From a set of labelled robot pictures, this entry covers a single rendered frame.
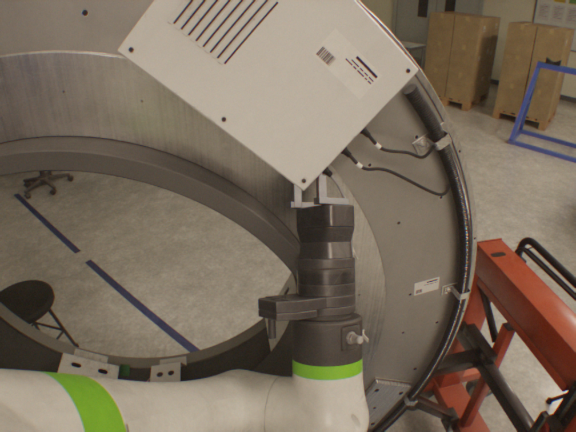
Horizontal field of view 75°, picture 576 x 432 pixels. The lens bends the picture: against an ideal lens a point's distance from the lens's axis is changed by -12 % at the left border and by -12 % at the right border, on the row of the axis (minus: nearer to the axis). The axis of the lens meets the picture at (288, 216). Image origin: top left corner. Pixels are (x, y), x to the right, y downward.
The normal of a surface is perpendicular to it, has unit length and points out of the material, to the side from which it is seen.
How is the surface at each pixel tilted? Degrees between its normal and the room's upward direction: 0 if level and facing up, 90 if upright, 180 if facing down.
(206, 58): 90
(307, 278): 67
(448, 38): 90
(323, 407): 48
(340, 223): 62
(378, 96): 90
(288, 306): 56
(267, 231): 90
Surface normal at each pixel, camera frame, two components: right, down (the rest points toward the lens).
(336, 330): 0.15, -0.07
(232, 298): 0.00, -0.86
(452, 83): -0.64, 0.39
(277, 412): -0.36, -0.43
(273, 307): -0.82, -0.02
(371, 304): 0.18, 0.50
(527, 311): -0.98, 0.09
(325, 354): -0.11, -0.06
